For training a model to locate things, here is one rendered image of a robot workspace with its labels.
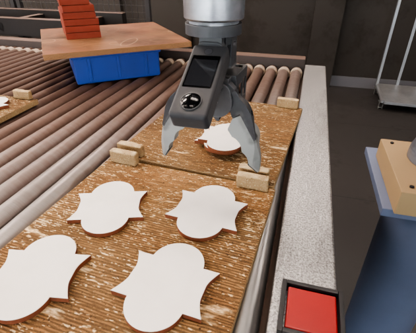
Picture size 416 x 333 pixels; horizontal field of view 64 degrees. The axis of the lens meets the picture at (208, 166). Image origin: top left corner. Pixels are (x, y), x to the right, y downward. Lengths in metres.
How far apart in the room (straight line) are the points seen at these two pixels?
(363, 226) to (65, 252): 1.81
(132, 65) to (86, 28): 0.24
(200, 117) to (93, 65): 0.92
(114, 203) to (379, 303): 0.75
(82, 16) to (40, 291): 1.10
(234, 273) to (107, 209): 0.24
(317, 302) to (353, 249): 1.50
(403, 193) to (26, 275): 0.64
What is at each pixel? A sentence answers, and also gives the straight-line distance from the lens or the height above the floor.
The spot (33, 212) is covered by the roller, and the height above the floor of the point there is 0.92.
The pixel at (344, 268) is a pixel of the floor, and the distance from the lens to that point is 1.85.
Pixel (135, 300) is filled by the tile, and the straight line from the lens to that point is 0.44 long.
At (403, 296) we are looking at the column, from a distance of 1.02.
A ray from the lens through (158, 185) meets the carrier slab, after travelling 0.63.
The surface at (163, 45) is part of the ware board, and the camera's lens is 1.26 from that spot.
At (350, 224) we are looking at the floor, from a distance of 2.11.
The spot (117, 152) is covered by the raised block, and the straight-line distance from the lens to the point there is 0.70.
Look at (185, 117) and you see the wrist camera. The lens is 0.37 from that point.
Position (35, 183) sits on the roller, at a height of 0.92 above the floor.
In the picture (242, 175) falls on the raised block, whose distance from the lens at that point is 0.60.
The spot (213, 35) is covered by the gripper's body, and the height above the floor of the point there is 1.22.
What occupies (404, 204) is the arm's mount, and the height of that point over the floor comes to 0.90.
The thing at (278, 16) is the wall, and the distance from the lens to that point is 4.28.
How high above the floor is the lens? 1.29
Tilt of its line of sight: 32 degrees down
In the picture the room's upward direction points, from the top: straight up
